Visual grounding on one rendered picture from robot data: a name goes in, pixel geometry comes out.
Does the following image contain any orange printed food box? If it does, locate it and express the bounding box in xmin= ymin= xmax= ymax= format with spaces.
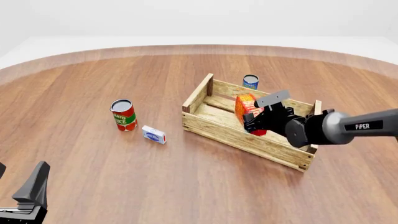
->
xmin=234 ymin=93 xmax=268 ymax=137

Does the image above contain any red tomato sauce tin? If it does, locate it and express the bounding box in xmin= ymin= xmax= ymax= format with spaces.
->
xmin=109 ymin=98 xmax=138 ymax=133

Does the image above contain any blue printed tin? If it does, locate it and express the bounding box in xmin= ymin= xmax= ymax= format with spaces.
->
xmin=242 ymin=74 xmax=260 ymax=91

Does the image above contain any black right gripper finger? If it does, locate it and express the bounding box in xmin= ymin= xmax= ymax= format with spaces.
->
xmin=243 ymin=112 xmax=259 ymax=125
xmin=244 ymin=120 xmax=269 ymax=134

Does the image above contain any wooden slat tray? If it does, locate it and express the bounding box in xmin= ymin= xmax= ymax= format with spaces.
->
xmin=182 ymin=73 xmax=323 ymax=174

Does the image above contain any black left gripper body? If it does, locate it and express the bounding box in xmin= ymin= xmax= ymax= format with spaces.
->
xmin=0 ymin=203 xmax=49 ymax=224

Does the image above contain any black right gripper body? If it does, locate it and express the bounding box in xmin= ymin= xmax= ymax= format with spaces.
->
xmin=256 ymin=104 xmax=295 ymax=133

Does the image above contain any white blue butter box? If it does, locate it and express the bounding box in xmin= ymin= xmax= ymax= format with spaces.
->
xmin=141 ymin=125 xmax=167 ymax=146

